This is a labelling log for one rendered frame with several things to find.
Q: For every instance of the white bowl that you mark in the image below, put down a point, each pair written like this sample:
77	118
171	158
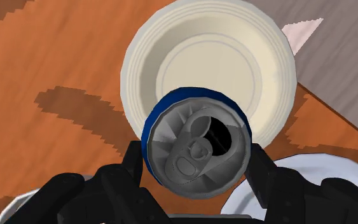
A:
305	170

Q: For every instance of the grey white round dish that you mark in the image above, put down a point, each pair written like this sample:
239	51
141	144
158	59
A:
17	201

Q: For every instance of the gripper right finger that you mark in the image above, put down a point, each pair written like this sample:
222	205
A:
290	198

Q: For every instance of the cream white plate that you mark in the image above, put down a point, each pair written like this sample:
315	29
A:
209	62

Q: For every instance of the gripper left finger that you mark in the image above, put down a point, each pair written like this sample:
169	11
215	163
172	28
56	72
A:
110	192

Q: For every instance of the blue drink can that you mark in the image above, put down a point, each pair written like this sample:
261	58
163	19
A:
197	145

